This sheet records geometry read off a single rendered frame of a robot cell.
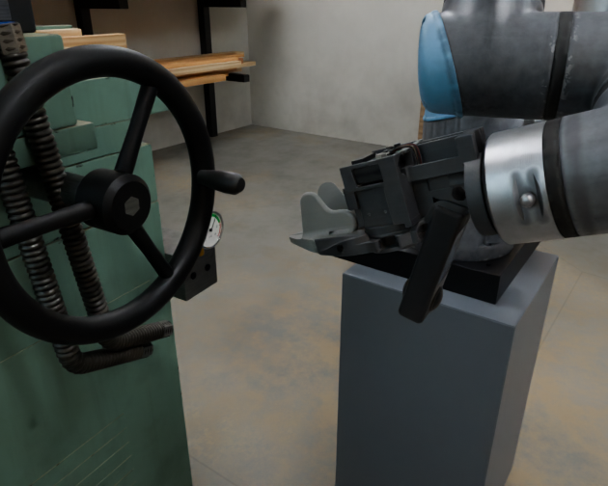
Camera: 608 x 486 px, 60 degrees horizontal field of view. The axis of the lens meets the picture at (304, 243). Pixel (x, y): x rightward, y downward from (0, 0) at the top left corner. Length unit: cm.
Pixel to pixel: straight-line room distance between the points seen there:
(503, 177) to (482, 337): 50
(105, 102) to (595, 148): 58
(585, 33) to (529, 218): 16
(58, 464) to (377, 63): 356
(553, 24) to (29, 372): 70
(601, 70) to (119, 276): 65
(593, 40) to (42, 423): 77
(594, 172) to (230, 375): 133
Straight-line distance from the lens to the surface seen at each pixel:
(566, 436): 156
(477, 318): 87
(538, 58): 49
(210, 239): 86
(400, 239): 45
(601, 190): 40
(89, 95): 75
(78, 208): 52
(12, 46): 56
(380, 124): 409
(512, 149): 42
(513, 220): 42
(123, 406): 93
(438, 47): 50
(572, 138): 41
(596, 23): 51
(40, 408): 82
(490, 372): 91
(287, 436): 141
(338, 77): 423
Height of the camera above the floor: 99
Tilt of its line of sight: 24 degrees down
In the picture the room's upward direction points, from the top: straight up
